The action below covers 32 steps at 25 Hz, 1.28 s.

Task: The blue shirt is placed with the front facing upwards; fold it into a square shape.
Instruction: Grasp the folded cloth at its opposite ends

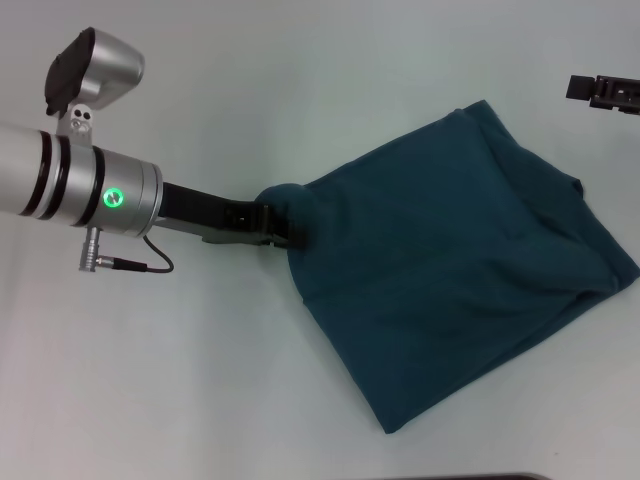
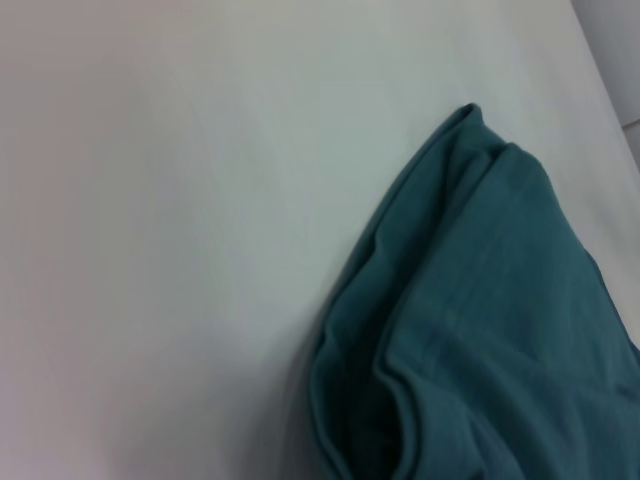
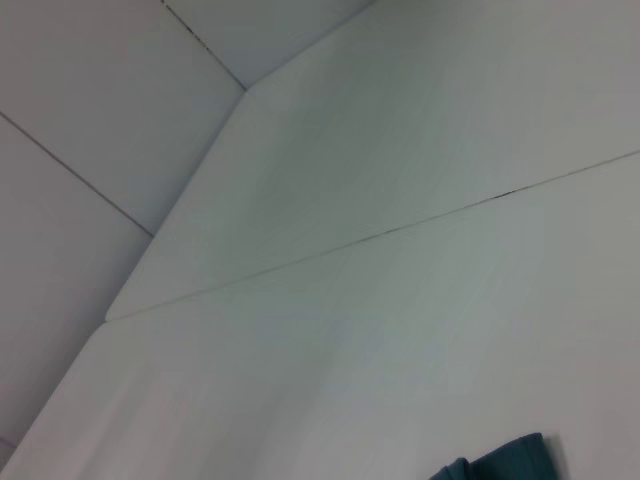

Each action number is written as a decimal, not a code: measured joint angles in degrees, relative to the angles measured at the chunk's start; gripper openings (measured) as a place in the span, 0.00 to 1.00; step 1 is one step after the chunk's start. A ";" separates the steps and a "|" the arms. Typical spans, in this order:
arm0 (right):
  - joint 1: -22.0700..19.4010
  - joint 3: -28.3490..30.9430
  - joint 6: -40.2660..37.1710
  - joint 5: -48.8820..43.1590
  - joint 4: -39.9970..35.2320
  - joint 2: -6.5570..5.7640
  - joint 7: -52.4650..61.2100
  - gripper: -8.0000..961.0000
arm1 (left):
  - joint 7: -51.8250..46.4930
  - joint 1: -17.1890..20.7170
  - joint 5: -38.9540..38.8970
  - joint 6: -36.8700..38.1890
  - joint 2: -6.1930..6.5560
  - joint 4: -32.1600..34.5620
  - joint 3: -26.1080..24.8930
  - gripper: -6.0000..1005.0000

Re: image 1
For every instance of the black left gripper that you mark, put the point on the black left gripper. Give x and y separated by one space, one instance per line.
195 205

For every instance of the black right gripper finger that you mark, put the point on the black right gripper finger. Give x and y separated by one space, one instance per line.
580 87

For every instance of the teal FREE print T-shirt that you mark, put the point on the teal FREE print T-shirt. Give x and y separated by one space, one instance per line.
450 260

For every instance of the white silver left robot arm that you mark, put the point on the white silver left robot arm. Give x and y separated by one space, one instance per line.
75 180

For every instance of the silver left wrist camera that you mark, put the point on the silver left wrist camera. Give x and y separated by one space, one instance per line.
100 70

